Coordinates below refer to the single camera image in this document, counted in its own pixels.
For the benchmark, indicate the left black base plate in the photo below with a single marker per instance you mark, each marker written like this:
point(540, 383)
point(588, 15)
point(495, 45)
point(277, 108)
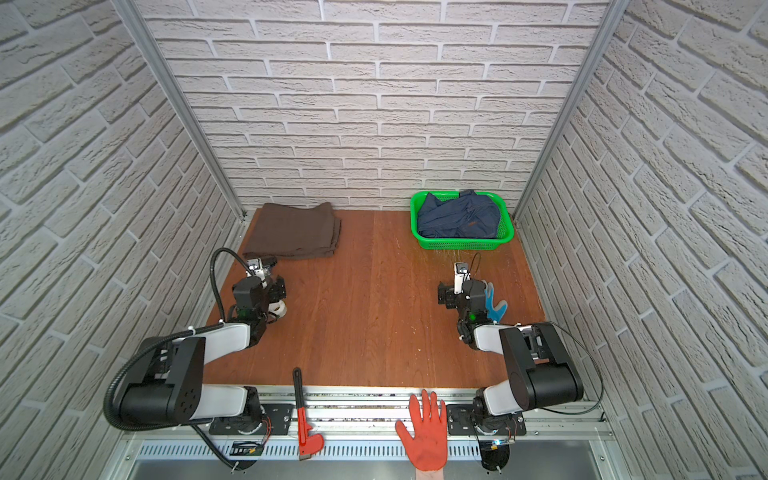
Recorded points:
point(276, 416)

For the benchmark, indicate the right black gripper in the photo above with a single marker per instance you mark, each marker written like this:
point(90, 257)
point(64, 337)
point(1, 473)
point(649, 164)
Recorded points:
point(446, 291)

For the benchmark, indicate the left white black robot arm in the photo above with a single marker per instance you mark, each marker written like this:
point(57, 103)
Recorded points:
point(162, 386)

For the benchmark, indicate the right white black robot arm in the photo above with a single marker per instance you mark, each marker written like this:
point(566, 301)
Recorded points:
point(540, 371)

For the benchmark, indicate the red gloved hand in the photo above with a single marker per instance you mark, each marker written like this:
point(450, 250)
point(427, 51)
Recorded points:
point(427, 447)

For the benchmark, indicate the small black electronics box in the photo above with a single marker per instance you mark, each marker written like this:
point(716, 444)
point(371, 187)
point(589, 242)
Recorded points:
point(246, 449)

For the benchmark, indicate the white tape roll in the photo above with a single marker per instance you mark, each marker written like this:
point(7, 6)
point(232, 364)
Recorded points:
point(277, 310)

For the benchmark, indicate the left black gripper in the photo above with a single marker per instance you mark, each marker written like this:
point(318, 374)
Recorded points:
point(274, 291)

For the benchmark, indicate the navy blue trousers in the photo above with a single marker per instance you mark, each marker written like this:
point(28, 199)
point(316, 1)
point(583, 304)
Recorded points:
point(469, 215)

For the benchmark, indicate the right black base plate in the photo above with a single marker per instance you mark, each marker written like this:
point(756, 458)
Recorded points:
point(469, 420)

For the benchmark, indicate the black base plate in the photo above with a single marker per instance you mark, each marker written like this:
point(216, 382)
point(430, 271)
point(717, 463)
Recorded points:
point(469, 420)
point(276, 416)

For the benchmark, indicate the red pipe wrench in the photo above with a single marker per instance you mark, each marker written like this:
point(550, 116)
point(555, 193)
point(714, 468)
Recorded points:
point(309, 444)

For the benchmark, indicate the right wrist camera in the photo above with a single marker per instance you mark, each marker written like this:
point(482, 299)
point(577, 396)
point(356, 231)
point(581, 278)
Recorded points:
point(461, 274)

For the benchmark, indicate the green plastic basket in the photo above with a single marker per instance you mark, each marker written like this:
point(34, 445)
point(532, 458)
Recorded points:
point(505, 230)

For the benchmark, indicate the brown trousers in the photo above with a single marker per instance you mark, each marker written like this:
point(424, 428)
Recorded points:
point(293, 233)

